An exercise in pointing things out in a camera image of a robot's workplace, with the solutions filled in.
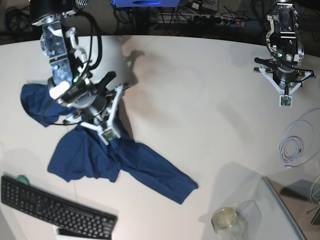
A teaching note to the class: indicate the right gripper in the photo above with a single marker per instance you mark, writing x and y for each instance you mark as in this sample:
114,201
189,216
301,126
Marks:
89,102

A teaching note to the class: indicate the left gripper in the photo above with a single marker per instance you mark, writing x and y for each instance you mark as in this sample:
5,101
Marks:
285,76

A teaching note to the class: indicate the blue long-sleeve t-shirt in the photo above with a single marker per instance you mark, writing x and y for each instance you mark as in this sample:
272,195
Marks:
81,153

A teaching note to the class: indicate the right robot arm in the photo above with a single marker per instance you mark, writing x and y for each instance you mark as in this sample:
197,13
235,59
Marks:
71,66

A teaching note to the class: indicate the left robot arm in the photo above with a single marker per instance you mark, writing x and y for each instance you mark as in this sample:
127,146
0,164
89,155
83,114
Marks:
286,50

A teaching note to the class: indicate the green tape roll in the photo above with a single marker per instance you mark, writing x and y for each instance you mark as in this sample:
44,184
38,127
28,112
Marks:
23,179

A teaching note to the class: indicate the black computer keyboard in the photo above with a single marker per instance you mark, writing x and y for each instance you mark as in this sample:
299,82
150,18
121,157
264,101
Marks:
68,215

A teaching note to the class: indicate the blue box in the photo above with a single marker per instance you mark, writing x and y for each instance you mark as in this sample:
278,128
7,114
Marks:
145,3

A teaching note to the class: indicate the clear glass jar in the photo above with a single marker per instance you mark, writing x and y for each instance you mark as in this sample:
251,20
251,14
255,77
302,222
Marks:
237,223

